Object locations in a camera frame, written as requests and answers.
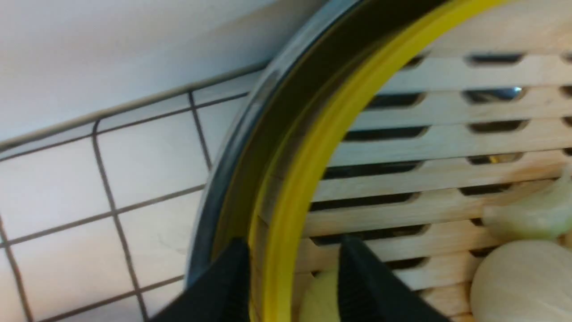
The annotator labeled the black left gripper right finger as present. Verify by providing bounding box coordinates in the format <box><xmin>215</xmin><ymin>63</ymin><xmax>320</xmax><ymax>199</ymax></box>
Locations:
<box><xmin>338</xmin><ymin>236</ymin><xmax>449</xmax><ymax>322</ymax></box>

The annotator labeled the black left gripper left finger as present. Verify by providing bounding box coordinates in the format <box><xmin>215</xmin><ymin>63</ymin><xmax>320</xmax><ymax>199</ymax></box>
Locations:
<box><xmin>151</xmin><ymin>238</ymin><xmax>251</xmax><ymax>322</ymax></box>

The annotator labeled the bamboo steamer basket yellow rim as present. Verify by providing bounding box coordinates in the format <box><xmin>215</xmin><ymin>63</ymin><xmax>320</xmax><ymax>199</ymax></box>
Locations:
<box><xmin>249</xmin><ymin>0</ymin><xmax>571</xmax><ymax>322</ymax></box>

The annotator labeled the pale green round bun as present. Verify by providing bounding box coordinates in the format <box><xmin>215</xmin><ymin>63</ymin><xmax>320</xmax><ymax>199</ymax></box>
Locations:
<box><xmin>299</xmin><ymin>268</ymin><xmax>341</xmax><ymax>322</ymax></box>

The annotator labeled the white checked tablecloth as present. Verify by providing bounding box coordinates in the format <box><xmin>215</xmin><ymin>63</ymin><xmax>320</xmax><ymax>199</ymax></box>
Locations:
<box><xmin>0</xmin><ymin>67</ymin><xmax>263</xmax><ymax>322</ymax></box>

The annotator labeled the white round bun centre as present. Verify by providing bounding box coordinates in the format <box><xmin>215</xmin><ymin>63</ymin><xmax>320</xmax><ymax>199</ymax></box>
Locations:
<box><xmin>470</xmin><ymin>240</ymin><xmax>572</xmax><ymax>322</ymax></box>

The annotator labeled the green dumpling behind buns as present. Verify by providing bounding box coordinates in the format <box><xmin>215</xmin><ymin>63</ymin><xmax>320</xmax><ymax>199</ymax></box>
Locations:
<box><xmin>482</xmin><ymin>165</ymin><xmax>572</xmax><ymax>242</ymax></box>

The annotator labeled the stainless steel two-handled pot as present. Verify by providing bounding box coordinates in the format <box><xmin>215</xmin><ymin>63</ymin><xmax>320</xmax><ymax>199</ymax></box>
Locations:
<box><xmin>184</xmin><ymin>0</ymin><xmax>572</xmax><ymax>288</ymax></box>

